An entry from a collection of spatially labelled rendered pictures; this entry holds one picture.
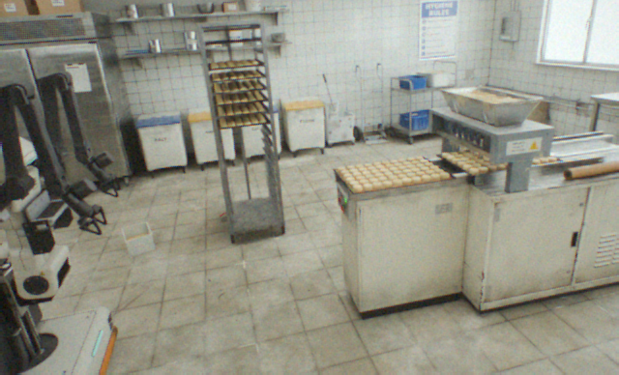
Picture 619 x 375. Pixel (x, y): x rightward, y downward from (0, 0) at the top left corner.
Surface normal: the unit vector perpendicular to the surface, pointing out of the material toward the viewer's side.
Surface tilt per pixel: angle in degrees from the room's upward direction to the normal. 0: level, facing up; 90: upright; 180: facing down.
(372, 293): 90
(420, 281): 90
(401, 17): 90
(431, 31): 90
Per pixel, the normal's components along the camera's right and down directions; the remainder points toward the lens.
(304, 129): 0.19, 0.36
